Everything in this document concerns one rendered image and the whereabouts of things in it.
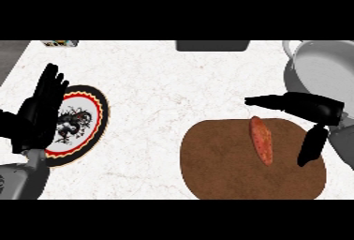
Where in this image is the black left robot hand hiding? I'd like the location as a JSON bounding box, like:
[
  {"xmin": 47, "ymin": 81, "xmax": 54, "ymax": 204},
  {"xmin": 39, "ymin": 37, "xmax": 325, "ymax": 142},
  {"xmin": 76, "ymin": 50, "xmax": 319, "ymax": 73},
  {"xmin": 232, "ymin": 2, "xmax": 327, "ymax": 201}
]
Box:
[{"xmin": 0, "ymin": 63, "xmax": 70, "ymax": 155}]

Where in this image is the brown wooden cutting board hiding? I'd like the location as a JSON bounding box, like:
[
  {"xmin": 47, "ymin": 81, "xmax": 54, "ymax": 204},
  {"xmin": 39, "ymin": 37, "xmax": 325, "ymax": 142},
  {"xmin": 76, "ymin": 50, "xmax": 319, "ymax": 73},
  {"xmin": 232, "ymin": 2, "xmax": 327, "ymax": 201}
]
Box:
[{"xmin": 178, "ymin": 117, "xmax": 327, "ymax": 201}]

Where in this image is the small patterned box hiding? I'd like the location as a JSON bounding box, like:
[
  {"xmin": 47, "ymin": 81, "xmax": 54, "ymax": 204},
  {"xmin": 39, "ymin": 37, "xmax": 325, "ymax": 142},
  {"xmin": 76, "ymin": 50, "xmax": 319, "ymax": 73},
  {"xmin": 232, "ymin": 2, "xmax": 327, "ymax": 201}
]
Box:
[{"xmin": 39, "ymin": 40, "xmax": 79, "ymax": 48}]

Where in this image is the black-rimmed decorated plate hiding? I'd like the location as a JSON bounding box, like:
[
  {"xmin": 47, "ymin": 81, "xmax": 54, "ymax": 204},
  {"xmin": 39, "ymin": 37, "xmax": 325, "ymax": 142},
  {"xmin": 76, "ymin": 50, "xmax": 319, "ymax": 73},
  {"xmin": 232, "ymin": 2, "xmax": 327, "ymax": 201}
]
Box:
[{"xmin": 42, "ymin": 84, "xmax": 111, "ymax": 168}]

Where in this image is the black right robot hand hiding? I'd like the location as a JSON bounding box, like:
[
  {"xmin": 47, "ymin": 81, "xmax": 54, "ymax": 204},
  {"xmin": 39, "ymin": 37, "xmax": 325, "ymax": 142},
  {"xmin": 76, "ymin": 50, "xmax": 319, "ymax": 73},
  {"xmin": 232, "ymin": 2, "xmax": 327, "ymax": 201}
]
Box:
[{"xmin": 243, "ymin": 91, "xmax": 345, "ymax": 168}]

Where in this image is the grey metal pot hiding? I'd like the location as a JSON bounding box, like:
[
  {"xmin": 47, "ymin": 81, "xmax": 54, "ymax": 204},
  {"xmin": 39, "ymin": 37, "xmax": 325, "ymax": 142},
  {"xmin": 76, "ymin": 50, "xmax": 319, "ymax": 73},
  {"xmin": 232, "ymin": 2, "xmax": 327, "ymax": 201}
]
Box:
[{"xmin": 280, "ymin": 40, "xmax": 354, "ymax": 120}]

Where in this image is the dark grey flat block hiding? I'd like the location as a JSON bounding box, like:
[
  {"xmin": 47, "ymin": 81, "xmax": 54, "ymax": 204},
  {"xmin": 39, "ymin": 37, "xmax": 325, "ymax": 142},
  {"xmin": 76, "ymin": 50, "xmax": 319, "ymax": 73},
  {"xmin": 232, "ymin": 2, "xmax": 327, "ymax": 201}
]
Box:
[{"xmin": 175, "ymin": 40, "xmax": 252, "ymax": 53}]

